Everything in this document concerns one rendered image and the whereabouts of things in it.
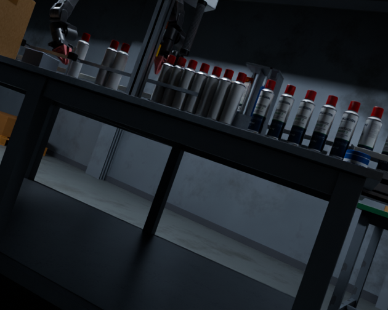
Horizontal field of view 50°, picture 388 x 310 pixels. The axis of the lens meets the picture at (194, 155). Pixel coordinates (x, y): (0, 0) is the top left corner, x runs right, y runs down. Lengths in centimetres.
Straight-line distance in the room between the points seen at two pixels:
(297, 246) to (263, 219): 48
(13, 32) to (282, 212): 358
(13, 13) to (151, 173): 409
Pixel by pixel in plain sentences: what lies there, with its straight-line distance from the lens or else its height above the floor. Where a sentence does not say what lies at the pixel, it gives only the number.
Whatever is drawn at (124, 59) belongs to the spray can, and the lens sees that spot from 180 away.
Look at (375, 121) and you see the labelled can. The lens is 147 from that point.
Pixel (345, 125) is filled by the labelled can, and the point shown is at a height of 99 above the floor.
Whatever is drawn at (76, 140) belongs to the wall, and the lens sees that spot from 681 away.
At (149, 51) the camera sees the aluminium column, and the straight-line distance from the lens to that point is 156.
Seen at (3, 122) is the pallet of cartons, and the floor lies 31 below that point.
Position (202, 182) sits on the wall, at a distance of 521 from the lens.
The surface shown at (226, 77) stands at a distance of 158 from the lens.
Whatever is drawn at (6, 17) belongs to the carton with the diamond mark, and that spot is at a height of 100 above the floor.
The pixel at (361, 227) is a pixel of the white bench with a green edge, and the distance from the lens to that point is 245.
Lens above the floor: 72
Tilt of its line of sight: 1 degrees up
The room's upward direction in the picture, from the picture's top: 20 degrees clockwise
